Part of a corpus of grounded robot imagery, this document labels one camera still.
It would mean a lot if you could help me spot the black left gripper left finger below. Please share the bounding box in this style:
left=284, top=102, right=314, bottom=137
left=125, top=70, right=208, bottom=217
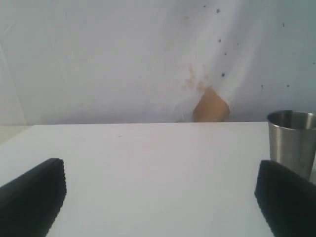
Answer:
left=0, top=158, right=66, bottom=237

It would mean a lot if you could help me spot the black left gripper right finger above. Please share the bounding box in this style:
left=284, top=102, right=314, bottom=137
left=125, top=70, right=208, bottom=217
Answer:
left=254, top=160, right=316, bottom=237

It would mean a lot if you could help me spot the stainless steel cup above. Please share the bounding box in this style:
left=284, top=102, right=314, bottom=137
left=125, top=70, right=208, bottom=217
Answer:
left=267, top=110, right=316, bottom=180

